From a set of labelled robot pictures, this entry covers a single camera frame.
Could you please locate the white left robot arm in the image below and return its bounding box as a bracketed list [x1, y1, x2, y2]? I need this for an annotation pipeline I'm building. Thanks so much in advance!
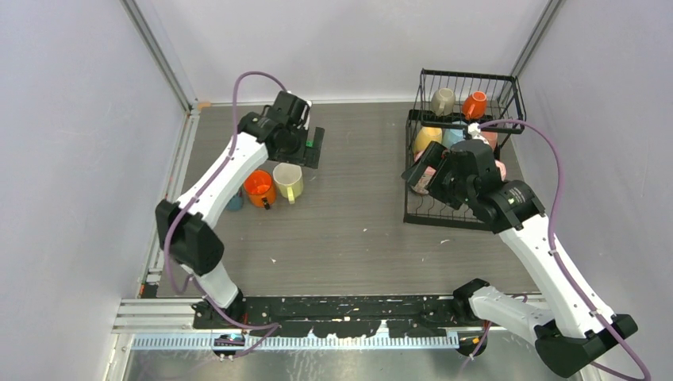
[155, 90, 325, 329]

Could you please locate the light blue mug in rack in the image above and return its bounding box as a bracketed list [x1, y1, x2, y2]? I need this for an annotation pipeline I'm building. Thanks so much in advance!
[441, 121, 467, 148]

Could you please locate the blue floral mug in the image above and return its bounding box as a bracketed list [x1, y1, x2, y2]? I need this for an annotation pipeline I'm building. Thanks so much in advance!
[225, 189, 244, 211]

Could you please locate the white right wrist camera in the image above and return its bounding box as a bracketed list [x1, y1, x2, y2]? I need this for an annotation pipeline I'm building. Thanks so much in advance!
[467, 122, 483, 139]

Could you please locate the black wire dish rack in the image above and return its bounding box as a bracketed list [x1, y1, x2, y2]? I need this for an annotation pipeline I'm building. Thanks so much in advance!
[402, 69, 541, 233]

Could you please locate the orange mug upper shelf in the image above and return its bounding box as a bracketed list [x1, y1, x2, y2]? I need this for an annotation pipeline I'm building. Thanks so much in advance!
[461, 91, 487, 121]

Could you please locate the aluminium slotted rail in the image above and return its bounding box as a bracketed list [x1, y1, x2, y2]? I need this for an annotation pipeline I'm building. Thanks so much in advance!
[113, 298, 461, 356]

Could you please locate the orange mug black handle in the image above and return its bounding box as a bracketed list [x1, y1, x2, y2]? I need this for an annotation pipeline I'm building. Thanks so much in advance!
[243, 169, 276, 210]

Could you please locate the pink faceted mug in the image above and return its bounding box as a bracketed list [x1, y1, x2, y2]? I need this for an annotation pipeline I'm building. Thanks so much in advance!
[495, 160, 507, 181]

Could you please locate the beige mug upper shelf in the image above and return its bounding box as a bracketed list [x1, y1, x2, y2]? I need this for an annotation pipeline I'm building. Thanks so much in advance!
[430, 87, 456, 117]

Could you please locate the pink patterned mug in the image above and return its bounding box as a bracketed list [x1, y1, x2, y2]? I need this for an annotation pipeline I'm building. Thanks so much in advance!
[411, 167, 436, 195]

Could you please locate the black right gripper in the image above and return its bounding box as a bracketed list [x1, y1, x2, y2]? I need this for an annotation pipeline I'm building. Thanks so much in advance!
[402, 140, 475, 210]

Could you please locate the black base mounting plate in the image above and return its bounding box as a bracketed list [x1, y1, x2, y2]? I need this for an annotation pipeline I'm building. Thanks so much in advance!
[225, 295, 486, 338]

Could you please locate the salmon pink mug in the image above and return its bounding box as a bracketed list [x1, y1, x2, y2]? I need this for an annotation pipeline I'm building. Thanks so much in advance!
[481, 131, 498, 151]

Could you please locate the pale yellow faceted mug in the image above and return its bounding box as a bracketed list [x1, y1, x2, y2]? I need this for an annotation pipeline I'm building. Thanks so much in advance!
[272, 163, 304, 204]

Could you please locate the yellow mug in rack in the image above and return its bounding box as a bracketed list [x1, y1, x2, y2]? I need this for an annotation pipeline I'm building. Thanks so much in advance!
[412, 126, 443, 155]

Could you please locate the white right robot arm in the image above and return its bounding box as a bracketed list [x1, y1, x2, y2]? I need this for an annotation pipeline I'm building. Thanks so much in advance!
[402, 140, 638, 378]

